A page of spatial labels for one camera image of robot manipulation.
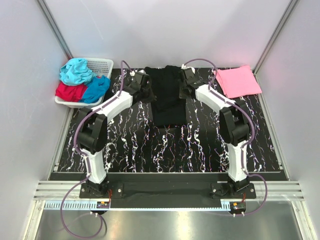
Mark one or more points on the white plastic basket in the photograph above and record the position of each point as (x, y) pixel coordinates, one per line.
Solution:
(101, 67)

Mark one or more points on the folded pink t shirt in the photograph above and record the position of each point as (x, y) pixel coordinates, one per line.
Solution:
(238, 82)

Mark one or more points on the black marble pattern mat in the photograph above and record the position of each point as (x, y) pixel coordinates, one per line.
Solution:
(136, 145)

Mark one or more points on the light blue t shirt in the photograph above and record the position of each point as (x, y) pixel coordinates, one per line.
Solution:
(76, 72)

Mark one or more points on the right orange connector box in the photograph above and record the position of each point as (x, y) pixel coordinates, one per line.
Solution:
(238, 207)

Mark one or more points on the left orange connector box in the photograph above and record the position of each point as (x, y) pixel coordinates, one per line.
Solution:
(103, 204)

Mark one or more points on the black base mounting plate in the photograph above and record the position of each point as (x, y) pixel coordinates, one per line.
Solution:
(165, 201)

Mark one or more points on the red t shirt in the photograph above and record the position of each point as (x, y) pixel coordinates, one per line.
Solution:
(70, 93)

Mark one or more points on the orange connector box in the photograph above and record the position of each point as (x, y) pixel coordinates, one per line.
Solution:
(238, 207)
(103, 204)

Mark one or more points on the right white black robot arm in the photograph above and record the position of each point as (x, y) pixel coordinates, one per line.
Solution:
(235, 128)

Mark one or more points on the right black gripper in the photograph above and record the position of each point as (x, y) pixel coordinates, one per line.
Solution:
(181, 95)

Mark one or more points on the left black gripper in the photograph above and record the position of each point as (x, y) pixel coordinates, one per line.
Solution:
(151, 97)

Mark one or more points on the black t shirt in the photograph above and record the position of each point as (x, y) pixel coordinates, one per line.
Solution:
(168, 109)

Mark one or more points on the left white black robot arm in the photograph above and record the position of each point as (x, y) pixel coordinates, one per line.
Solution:
(91, 135)

